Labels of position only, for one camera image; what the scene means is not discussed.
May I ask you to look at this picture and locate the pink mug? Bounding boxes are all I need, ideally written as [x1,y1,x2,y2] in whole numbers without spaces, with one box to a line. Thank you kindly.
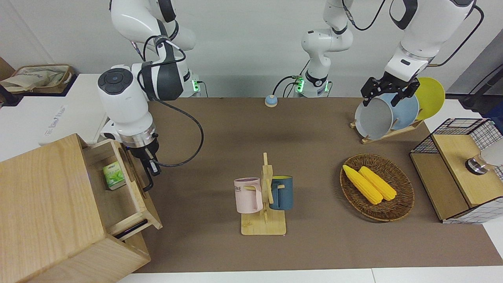
[234,178,263,214]

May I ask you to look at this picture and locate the white toaster oven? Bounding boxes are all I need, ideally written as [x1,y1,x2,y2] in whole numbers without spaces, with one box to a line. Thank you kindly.
[38,74,118,147]

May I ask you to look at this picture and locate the wooden mug rack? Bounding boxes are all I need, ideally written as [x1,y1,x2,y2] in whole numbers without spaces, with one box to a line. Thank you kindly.
[240,153,287,236]

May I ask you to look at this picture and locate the light blue plate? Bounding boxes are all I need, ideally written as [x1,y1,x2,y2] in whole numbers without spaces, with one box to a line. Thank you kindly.
[379,93,420,130]

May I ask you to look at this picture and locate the green tea packet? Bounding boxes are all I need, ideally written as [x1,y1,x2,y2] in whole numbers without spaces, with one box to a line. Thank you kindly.
[103,161,127,191]

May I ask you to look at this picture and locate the beige paper bag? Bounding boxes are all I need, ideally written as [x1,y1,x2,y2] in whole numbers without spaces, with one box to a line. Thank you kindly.
[1,67,69,89]

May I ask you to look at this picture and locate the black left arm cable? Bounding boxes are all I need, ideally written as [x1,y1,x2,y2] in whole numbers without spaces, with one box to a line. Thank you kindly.
[342,0,387,31]
[426,4,485,67]

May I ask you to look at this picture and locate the black base power cable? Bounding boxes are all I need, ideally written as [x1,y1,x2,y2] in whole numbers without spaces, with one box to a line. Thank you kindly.
[272,75,305,97]

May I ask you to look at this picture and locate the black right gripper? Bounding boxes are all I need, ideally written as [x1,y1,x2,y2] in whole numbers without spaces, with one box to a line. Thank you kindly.
[125,141,162,176]

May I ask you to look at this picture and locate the wire and wood shelf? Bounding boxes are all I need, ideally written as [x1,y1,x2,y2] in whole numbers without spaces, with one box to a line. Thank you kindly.
[409,118,503,224]

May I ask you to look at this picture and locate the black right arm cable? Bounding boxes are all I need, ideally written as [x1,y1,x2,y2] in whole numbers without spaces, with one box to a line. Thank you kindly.
[134,35,205,168]

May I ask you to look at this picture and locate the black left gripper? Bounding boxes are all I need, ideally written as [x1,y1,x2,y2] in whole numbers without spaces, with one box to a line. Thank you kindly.
[361,72,420,107]

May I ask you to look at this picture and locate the brown wicker basket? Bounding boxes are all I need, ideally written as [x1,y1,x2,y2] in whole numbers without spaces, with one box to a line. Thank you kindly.
[340,154,415,222]

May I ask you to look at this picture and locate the dark blue mug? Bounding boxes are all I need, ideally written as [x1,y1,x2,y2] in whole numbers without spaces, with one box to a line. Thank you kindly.
[269,175,294,211]

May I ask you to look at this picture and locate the light wooden cabinet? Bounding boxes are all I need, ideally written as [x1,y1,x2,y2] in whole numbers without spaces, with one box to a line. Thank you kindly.
[0,134,151,283]

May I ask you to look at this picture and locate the wooden plate rack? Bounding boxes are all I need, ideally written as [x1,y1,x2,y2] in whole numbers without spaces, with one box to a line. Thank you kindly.
[350,119,424,145]

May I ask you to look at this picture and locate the yellow corn cob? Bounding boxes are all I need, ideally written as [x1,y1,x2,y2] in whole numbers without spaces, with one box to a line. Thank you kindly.
[358,166,397,201]
[342,164,384,205]

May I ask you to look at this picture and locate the black equipment stand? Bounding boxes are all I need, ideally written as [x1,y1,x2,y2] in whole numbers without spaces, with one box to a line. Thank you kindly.
[460,65,503,118]

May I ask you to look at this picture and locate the yellow plate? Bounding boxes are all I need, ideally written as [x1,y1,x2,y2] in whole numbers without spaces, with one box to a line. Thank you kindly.
[413,77,446,121]

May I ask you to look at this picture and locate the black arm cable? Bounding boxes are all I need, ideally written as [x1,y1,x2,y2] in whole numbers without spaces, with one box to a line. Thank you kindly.
[426,4,485,67]
[342,0,387,31]
[134,35,205,168]

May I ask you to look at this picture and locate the brown woven tray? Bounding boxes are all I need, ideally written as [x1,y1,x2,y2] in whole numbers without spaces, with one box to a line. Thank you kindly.
[0,64,74,95]

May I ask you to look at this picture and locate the grey plate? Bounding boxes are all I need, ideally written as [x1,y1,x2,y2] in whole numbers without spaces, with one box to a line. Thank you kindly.
[354,97,394,140]

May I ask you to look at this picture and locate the frosted glass cup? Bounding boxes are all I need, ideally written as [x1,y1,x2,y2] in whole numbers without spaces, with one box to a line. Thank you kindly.
[465,147,503,175]

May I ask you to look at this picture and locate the brown table mat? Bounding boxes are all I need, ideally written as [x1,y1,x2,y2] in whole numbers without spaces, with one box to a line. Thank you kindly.
[118,97,503,274]

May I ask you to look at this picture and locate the light wooden drawer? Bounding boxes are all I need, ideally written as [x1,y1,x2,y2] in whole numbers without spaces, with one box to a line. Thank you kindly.
[82,140,163,240]

